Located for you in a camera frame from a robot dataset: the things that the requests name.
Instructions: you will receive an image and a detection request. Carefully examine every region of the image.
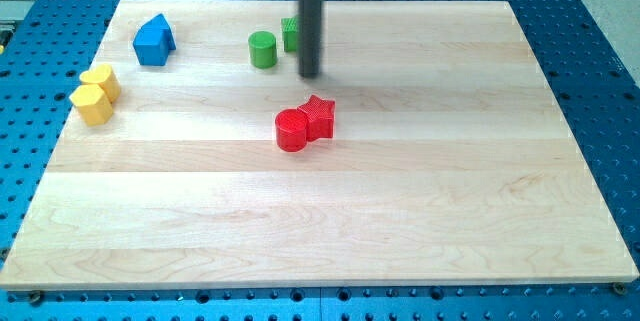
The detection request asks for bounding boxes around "yellow cylinder block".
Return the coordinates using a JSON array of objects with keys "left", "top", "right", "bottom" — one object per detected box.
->
[{"left": 79, "top": 63, "right": 121, "bottom": 103}]

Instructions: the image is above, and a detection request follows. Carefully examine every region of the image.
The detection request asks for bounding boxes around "red star block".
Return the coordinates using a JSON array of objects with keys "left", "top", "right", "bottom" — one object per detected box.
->
[{"left": 297, "top": 95, "right": 335, "bottom": 141}]

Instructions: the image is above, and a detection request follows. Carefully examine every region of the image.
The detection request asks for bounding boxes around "light wooden board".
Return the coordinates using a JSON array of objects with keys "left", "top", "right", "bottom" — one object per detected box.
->
[{"left": 1, "top": 0, "right": 638, "bottom": 291}]

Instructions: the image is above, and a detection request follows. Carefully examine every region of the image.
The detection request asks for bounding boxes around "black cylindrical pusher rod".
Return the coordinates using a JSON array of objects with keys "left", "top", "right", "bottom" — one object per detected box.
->
[{"left": 297, "top": 0, "right": 325, "bottom": 79}]

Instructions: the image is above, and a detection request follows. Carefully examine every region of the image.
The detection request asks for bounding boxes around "green star block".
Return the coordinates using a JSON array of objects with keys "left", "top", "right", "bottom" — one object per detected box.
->
[{"left": 281, "top": 16, "right": 298, "bottom": 52}]

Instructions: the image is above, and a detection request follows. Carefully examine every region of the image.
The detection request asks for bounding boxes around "yellow hexagon block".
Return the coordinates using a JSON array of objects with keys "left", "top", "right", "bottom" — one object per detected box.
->
[{"left": 70, "top": 85, "right": 114, "bottom": 126}]

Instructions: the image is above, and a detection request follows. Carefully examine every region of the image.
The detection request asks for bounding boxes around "green cylinder block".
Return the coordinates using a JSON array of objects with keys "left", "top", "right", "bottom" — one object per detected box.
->
[{"left": 248, "top": 31, "right": 277, "bottom": 69}]

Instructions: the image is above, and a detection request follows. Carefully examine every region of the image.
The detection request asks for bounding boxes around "blue cube block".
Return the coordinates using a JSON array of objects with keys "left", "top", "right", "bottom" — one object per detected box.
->
[{"left": 133, "top": 28, "right": 170, "bottom": 66}]

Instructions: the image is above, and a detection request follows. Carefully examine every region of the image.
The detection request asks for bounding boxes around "red cylinder block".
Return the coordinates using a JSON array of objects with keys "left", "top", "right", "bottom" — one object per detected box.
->
[{"left": 275, "top": 109, "right": 308, "bottom": 152}]

